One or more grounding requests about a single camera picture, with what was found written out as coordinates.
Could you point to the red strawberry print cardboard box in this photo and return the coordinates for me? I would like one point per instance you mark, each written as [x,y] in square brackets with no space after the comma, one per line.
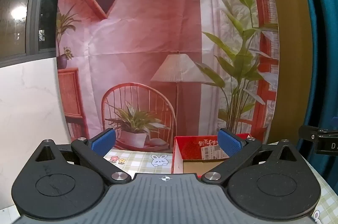
[190,147]

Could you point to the dark framed window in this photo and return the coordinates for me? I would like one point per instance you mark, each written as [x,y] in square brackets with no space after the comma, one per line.
[15,2]

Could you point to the green checkered bunny tablecloth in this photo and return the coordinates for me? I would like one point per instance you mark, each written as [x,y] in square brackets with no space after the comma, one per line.
[137,160]

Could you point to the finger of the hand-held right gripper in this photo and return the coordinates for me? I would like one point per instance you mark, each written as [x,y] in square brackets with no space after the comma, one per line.
[309,133]

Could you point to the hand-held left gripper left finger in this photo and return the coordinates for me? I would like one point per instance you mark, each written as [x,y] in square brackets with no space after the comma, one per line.
[104,142]

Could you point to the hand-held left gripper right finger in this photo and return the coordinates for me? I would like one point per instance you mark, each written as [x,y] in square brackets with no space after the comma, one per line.
[229,143]

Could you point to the printed room scene backdrop cloth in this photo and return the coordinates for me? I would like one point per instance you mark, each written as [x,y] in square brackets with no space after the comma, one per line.
[158,28]

